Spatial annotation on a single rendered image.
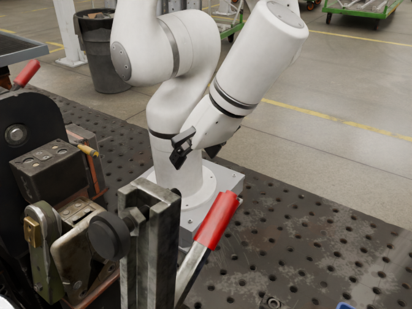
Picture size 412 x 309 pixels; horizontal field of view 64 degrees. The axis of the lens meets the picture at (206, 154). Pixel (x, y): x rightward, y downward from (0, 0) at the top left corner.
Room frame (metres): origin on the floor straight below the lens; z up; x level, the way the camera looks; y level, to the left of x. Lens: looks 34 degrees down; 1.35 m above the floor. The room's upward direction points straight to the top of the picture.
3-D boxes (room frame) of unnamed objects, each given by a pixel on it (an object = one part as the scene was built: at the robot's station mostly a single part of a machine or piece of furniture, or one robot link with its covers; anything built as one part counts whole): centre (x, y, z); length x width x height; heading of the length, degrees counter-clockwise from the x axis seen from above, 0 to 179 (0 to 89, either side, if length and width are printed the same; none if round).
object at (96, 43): (3.24, 0.96, 0.36); 0.54 x 0.50 x 0.73; 145
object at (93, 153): (0.41, 0.19, 1.09); 0.10 x 0.01 x 0.01; 54
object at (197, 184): (0.68, 0.07, 0.88); 0.19 x 0.19 x 0.18
